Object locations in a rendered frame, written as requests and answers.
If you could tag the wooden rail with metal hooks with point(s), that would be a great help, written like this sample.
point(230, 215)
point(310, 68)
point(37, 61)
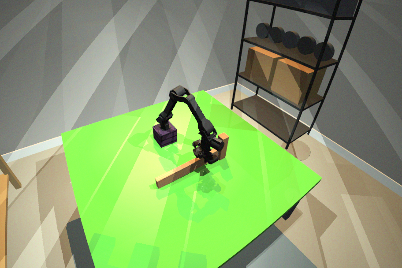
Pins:
point(181, 171)

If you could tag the dark brown wooden post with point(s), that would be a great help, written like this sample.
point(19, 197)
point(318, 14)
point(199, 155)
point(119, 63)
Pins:
point(225, 138)

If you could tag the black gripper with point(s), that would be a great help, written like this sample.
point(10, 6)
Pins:
point(210, 157)

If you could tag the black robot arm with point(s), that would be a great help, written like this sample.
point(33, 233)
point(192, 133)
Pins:
point(204, 125)

